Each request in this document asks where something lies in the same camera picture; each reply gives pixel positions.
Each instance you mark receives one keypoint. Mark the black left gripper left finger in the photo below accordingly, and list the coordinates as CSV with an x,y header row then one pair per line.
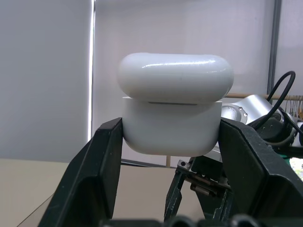
x,y
90,179

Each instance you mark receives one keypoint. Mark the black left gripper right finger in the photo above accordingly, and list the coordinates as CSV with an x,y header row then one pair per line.
x,y
258,179

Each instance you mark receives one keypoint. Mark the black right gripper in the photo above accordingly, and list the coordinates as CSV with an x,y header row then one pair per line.
x,y
206,175

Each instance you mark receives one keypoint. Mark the white earbuds charging case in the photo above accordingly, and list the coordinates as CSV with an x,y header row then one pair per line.
x,y
172,127

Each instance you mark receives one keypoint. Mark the light wooden post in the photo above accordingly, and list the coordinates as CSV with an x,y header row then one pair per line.
x,y
168,162

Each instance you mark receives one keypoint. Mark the grey vertical window post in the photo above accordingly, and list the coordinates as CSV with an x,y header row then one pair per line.
x,y
274,47

